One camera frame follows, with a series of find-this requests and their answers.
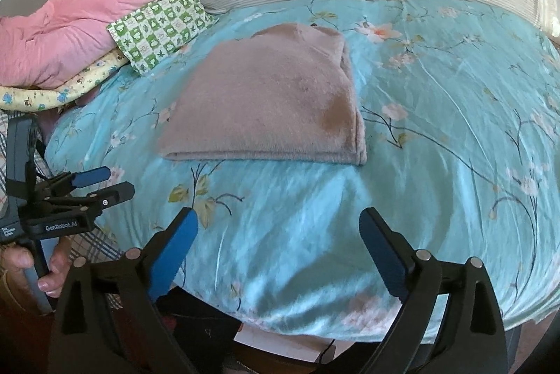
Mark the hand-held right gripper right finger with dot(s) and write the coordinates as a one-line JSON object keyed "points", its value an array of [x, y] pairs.
{"points": [[385, 253]]}

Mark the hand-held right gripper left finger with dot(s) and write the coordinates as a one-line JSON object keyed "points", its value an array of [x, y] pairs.
{"points": [[175, 251]]}

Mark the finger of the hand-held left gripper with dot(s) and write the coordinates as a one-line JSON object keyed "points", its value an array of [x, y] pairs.
{"points": [[114, 192], [92, 176]]}

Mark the beige fuzzy sweater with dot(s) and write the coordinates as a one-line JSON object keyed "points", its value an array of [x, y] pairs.
{"points": [[262, 102]]}

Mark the person's left hand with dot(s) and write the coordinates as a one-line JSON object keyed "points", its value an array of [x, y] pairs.
{"points": [[57, 269]]}

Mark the plaid cloth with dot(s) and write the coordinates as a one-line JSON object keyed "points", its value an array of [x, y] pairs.
{"points": [[103, 245]]}

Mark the yellow printed cloth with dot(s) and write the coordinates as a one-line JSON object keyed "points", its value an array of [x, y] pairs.
{"points": [[52, 96]]}

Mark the blue floral bedsheet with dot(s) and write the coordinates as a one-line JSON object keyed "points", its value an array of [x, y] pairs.
{"points": [[437, 181]]}

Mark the pink quilt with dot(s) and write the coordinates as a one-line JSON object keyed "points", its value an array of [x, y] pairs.
{"points": [[65, 32]]}

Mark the green checked pillow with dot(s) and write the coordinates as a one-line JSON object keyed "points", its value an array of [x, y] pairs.
{"points": [[162, 24]]}

